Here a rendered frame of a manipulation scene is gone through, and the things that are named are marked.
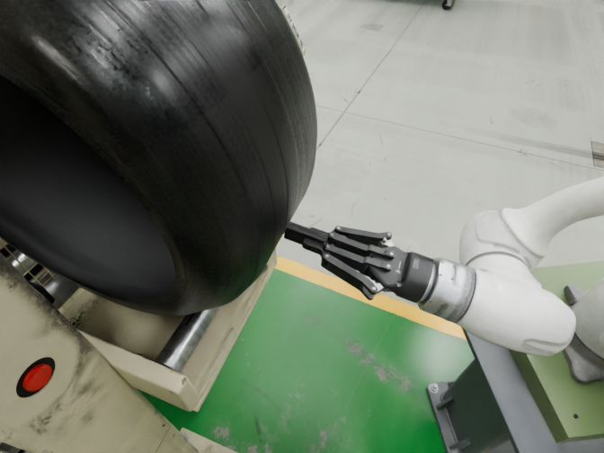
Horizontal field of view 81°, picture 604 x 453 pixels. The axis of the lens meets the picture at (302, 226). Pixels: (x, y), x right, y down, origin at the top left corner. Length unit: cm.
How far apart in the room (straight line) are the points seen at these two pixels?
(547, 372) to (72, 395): 89
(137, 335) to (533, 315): 70
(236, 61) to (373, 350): 142
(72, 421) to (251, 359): 106
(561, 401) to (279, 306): 114
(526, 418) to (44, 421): 87
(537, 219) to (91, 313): 87
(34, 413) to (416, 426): 128
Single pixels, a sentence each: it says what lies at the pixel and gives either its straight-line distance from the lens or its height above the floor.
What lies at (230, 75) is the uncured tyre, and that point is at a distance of 36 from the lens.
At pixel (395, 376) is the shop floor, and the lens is 162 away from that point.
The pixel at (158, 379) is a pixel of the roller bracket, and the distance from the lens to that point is 60.
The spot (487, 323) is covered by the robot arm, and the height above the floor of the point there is 102.
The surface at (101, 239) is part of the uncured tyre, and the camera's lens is 82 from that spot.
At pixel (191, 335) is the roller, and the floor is 92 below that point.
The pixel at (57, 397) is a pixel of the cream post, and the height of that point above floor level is 100.
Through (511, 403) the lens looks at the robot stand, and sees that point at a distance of 98.
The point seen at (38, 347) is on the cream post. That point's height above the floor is 109.
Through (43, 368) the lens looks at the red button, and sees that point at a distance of 53.
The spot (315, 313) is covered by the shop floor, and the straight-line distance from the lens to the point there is 169.
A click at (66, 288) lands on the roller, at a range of 81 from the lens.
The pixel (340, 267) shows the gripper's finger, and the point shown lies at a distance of 55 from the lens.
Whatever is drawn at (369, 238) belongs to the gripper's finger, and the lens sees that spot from 60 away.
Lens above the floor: 148
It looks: 47 degrees down
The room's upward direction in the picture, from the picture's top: straight up
